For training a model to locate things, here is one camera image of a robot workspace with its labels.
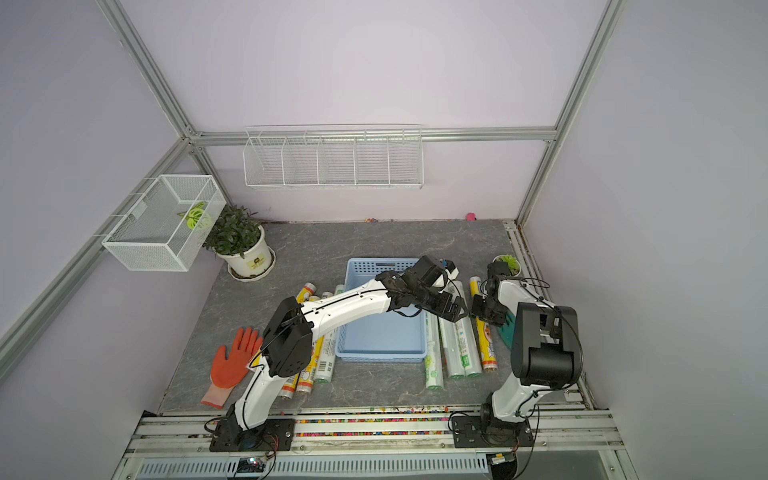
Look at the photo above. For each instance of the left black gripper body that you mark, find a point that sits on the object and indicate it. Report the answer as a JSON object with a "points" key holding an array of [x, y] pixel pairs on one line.
{"points": [[423, 295]]}

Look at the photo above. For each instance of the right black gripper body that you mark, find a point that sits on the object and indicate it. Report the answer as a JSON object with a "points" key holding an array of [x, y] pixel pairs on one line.
{"points": [[481, 308]]}

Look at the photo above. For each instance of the white wrap roll red label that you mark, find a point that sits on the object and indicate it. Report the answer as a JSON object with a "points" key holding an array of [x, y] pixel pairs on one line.
{"points": [[451, 350]]}

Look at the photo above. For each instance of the white green wrap roll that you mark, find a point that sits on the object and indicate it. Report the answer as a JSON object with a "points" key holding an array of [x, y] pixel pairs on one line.
{"points": [[468, 350], [327, 358], [433, 358]]}

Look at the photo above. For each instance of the light blue plastic basket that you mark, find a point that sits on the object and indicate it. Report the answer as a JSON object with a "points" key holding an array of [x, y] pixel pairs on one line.
{"points": [[387, 337]]}

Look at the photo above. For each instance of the yellow plastic wrap roll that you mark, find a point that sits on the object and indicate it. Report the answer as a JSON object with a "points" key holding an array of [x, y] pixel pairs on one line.
{"points": [[485, 343]]}

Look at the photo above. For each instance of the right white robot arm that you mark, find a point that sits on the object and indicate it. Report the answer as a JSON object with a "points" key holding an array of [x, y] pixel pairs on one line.
{"points": [[546, 353]]}

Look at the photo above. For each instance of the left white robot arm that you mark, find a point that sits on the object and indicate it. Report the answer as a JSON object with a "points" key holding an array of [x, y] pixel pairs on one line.
{"points": [[293, 329]]}

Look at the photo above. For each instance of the green rubber glove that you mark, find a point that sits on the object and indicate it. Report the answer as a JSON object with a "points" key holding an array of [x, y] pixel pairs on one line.
{"points": [[507, 330]]}

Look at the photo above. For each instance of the small succulent in white pot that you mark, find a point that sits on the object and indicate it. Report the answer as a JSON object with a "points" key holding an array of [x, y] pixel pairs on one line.
{"points": [[512, 263]]}

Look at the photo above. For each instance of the white plant pot with saucer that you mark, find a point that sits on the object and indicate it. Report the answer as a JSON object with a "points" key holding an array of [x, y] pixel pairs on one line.
{"points": [[253, 264]]}

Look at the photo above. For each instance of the green leafy plant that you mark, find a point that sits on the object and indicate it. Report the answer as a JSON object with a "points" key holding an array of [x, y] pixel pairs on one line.
{"points": [[235, 232]]}

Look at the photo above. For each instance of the orange rubber glove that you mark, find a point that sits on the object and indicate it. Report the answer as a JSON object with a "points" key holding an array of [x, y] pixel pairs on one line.
{"points": [[231, 365]]}

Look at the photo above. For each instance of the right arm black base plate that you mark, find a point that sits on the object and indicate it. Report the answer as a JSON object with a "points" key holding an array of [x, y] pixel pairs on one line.
{"points": [[474, 431]]}

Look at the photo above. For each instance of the white wire wall shelf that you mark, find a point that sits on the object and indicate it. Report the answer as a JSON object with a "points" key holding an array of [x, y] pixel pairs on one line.
{"points": [[342, 156]]}

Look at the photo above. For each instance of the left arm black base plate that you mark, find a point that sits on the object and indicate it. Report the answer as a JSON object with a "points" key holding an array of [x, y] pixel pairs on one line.
{"points": [[274, 435]]}

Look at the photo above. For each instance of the white wire box basket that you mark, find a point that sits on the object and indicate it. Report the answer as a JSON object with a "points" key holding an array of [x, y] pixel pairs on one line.
{"points": [[167, 225]]}

